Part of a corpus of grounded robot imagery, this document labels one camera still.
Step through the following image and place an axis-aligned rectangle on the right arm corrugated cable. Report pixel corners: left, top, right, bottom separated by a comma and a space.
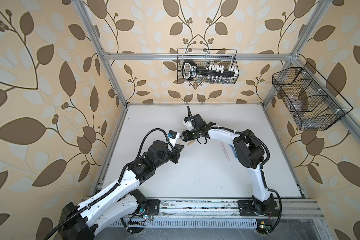
186, 105, 283, 235

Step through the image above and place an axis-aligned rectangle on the aluminium frame back crossbar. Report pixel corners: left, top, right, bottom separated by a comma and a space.
104, 52, 293, 61

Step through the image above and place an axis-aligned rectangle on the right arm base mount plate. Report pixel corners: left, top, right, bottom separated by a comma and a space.
238, 200, 280, 217

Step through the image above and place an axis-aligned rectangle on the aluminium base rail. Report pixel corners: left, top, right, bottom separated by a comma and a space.
108, 198, 324, 229

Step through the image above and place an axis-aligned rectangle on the pink clear pen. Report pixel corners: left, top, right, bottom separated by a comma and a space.
220, 142, 231, 162

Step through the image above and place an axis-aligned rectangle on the black wire basket back wall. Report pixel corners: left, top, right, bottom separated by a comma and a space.
177, 48, 240, 85

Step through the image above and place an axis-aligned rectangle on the black wire basket right wall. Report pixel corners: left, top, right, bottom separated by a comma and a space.
272, 63, 354, 131

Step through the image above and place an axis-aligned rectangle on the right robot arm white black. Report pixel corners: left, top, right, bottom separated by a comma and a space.
182, 114, 274, 216

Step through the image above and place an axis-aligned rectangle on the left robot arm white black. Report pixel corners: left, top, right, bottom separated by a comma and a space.
54, 141, 184, 240

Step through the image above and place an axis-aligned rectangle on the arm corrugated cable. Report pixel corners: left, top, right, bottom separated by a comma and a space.
43, 128, 169, 240
186, 105, 283, 235

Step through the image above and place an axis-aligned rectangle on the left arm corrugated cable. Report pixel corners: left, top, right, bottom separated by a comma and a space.
43, 128, 169, 240

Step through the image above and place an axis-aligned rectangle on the black wire basket wall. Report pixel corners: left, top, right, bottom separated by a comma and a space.
272, 63, 354, 131
177, 48, 240, 85

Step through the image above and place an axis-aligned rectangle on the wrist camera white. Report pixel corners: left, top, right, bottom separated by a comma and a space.
168, 130, 181, 148
183, 117, 194, 130

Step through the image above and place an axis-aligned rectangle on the black white tool in basket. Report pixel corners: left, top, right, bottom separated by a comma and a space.
179, 60, 239, 80

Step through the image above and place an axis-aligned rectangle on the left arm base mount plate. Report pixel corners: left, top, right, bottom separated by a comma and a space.
119, 199, 161, 216

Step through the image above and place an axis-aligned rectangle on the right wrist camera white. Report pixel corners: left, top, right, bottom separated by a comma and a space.
183, 117, 194, 130

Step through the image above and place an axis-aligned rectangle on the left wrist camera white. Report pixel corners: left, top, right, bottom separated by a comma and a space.
168, 130, 181, 148

